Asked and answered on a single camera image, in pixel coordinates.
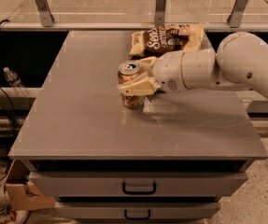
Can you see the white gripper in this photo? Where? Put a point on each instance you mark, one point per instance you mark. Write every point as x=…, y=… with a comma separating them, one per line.
x=168, y=69

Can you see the orange soda can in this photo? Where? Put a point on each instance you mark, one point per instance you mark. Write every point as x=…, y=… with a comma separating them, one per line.
x=127, y=72

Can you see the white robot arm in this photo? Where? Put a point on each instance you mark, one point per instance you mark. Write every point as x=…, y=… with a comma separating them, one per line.
x=240, y=63

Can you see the brown chip bag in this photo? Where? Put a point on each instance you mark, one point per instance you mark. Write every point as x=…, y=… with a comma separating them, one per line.
x=166, y=38

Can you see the clear plastic water bottle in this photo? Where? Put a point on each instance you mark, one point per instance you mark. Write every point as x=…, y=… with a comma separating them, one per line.
x=15, y=82

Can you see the upper grey drawer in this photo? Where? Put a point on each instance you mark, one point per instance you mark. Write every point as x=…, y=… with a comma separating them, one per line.
x=137, y=184

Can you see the grey drawer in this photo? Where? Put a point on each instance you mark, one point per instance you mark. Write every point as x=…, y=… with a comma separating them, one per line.
x=137, y=211
x=137, y=184

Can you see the lower grey drawer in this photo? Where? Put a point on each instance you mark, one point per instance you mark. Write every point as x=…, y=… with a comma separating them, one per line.
x=137, y=211

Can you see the cardboard box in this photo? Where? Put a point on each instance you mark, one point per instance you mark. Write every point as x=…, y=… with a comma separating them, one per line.
x=22, y=193

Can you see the middle metal bracket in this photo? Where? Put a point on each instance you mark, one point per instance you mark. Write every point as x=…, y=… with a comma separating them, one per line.
x=159, y=15

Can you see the metal bracket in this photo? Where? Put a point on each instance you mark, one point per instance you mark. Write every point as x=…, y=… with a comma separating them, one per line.
x=44, y=13
x=159, y=15
x=235, y=18

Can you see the right metal bracket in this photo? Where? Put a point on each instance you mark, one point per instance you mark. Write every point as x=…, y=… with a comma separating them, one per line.
x=235, y=18

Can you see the left metal bracket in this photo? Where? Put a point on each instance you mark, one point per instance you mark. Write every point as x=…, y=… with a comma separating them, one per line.
x=44, y=13

